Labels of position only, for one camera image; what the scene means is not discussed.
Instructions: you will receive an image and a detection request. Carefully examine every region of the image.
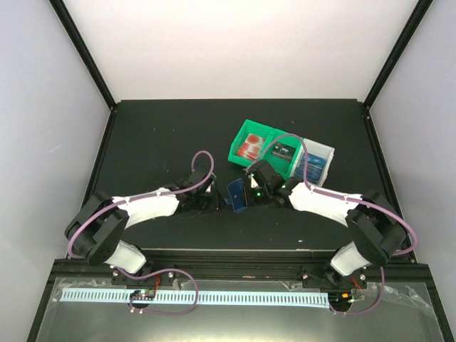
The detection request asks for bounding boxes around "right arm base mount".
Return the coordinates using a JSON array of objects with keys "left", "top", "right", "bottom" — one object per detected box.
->
[{"left": 299, "top": 264, "right": 367, "bottom": 291}]

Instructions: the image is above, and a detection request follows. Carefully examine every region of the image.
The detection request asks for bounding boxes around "frame post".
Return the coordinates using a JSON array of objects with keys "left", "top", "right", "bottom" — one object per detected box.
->
[
  {"left": 363, "top": 0, "right": 433, "bottom": 110},
  {"left": 48, "top": 0, "right": 117, "bottom": 110}
]

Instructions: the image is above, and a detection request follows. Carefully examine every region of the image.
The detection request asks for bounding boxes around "clear plastic bin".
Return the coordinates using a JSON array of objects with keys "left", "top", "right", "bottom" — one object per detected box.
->
[{"left": 290, "top": 139, "right": 335, "bottom": 187}]

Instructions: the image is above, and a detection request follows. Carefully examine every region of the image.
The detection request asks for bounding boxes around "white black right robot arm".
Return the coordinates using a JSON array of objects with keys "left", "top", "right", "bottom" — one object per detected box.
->
[{"left": 246, "top": 160, "right": 407, "bottom": 287}]

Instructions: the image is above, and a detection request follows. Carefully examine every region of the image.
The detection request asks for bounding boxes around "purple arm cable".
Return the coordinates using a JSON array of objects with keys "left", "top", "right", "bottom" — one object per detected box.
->
[
  {"left": 67, "top": 150, "right": 216, "bottom": 316},
  {"left": 259, "top": 133, "right": 418, "bottom": 316}
]

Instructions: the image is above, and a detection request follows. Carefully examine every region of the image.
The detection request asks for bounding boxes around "small circuit board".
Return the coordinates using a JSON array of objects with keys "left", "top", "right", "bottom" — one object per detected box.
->
[{"left": 130, "top": 289, "right": 156, "bottom": 301}]

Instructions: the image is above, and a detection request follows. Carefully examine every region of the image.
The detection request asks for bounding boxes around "green plastic bin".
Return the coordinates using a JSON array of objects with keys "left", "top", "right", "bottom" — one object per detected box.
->
[
  {"left": 228, "top": 119, "right": 276, "bottom": 167},
  {"left": 262, "top": 136, "right": 302, "bottom": 180}
]

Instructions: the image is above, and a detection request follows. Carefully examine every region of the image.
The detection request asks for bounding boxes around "green plastic bin middle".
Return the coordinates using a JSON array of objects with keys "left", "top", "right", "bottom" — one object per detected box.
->
[{"left": 262, "top": 136, "right": 302, "bottom": 180}]

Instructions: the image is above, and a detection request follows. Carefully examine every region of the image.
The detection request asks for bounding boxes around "green plastic bin left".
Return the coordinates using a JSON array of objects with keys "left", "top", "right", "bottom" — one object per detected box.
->
[{"left": 228, "top": 119, "right": 276, "bottom": 167}]

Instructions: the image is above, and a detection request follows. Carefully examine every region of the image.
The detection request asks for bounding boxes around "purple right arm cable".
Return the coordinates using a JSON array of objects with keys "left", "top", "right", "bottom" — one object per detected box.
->
[{"left": 259, "top": 133, "right": 418, "bottom": 316}]

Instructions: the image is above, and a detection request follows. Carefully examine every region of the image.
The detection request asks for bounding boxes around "blue leather card holder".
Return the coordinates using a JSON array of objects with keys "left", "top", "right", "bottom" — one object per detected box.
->
[{"left": 227, "top": 178, "right": 247, "bottom": 214}]

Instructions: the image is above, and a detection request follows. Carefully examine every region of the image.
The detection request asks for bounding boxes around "right frame post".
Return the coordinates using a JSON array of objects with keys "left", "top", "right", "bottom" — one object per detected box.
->
[{"left": 363, "top": 0, "right": 433, "bottom": 110}]

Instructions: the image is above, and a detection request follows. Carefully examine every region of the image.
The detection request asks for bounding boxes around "blue card stack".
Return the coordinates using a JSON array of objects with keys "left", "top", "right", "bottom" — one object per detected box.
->
[{"left": 293, "top": 153, "right": 326, "bottom": 184}]

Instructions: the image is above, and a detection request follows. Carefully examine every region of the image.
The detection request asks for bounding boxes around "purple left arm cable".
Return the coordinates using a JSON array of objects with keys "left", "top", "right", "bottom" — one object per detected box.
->
[{"left": 67, "top": 150, "right": 216, "bottom": 316}]

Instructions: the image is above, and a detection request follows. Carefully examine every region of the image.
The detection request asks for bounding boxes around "red white card stack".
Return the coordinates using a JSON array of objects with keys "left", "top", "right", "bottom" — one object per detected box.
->
[{"left": 236, "top": 133, "right": 266, "bottom": 161}]

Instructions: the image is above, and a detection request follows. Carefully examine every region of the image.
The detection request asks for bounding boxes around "white slotted cable duct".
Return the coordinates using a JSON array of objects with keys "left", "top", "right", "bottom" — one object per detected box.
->
[{"left": 60, "top": 288, "right": 330, "bottom": 309}]

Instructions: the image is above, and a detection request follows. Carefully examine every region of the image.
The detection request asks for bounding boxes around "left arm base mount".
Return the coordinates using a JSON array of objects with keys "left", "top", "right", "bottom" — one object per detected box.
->
[{"left": 112, "top": 261, "right": 178, "bottom": 287}]

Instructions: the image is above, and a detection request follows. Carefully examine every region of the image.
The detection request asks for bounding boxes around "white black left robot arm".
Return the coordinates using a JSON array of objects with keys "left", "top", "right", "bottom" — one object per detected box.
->
[{"left": 65, "top": 170, "right": 221, "bottom": 284}]

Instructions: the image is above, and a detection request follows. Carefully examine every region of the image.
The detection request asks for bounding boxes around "left frame post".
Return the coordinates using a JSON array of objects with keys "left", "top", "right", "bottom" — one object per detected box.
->
[{"left": 48, "top": 0, "right": 117, "bottom": 110}]

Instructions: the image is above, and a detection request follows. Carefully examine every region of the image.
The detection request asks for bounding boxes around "black aluminium frame rail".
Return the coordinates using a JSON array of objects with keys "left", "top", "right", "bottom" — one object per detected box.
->
[{"left": 50, "top": 250, "right": 432, "bottom": 283}]

